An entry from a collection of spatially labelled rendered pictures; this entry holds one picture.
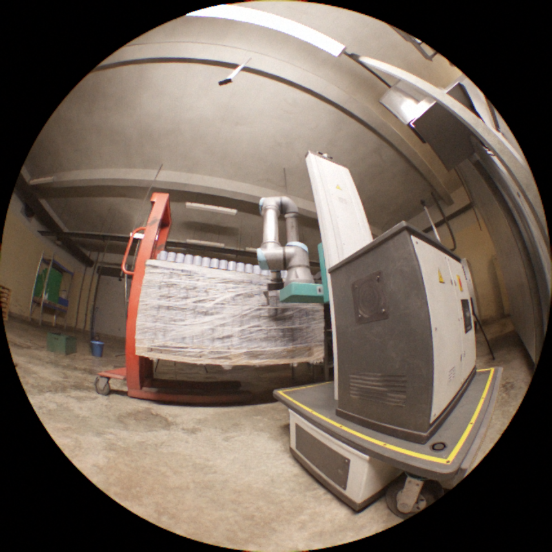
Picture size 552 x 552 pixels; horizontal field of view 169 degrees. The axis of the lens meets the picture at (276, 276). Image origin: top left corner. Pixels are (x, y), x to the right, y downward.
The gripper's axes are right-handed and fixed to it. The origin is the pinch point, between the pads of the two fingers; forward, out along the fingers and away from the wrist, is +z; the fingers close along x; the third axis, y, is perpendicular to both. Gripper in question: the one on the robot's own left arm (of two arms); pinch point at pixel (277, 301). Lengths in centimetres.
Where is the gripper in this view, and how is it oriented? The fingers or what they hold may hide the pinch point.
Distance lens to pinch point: 132.0
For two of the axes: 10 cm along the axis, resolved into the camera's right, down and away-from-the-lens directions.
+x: -9.6, 0.8, -2.6
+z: 0.6, 9.9, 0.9
